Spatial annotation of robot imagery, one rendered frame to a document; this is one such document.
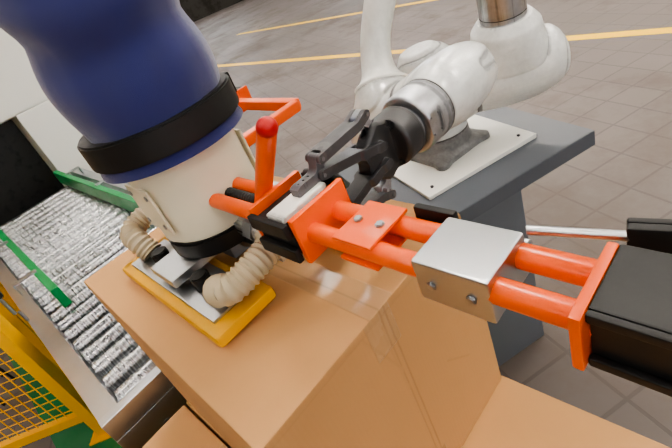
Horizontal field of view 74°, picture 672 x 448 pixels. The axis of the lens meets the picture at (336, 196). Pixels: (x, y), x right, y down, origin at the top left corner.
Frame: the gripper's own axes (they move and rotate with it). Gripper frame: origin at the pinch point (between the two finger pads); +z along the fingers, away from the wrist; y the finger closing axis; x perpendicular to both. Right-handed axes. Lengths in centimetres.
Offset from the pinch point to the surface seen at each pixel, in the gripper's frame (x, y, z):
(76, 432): 152, 108, 55
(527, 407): -12, 54, -17
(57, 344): 108, 48, 34
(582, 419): -20, 54, -20
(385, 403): -5.5, 26.6, 4.1
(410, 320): -5.6, 19.9, -4.7
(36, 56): 24.1, -25.1, 8.7
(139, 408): 61, 50, 28
